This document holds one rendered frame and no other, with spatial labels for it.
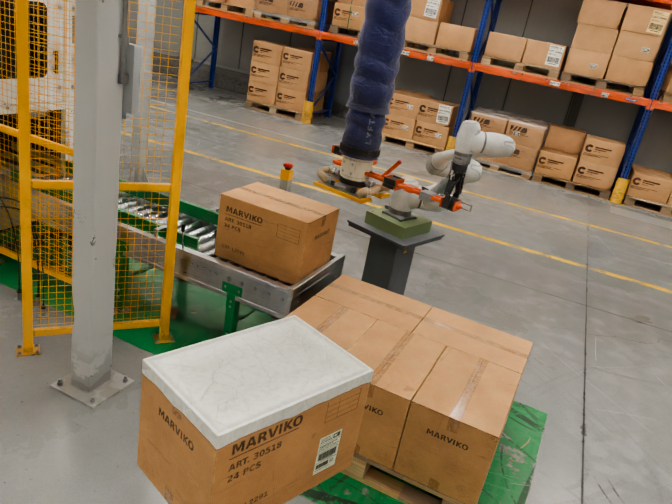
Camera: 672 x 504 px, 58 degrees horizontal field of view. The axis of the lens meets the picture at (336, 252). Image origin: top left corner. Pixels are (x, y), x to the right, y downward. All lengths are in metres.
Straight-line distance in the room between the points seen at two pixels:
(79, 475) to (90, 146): 1.45
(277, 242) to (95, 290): 1.02
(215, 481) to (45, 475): 1.42
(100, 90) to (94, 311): 1.08
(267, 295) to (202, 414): 1.82
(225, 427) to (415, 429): 1.33
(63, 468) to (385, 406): 1.46
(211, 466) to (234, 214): 2.13
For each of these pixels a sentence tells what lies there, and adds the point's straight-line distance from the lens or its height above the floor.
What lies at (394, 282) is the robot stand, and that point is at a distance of 4.25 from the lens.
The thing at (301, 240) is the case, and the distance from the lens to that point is 3.42.
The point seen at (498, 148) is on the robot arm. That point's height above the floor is 1.59.
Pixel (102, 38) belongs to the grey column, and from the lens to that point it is 2.83.
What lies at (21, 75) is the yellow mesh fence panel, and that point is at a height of 1.53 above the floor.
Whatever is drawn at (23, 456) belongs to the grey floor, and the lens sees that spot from 3.18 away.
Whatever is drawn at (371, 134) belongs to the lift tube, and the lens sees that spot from 3.27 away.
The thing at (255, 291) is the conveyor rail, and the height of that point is 0.51.
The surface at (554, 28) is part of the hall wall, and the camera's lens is 11.63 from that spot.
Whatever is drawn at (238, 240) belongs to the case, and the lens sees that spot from 3.65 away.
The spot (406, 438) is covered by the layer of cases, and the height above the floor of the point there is 0.35.
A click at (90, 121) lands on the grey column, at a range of 2.89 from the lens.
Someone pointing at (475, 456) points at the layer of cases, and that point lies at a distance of 2.83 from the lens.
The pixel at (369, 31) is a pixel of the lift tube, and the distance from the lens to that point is 3.20.
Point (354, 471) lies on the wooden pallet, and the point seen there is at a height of 0.04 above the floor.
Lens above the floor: 2.09
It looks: 22 degrees down
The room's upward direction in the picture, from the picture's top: 11 degrees clockwise
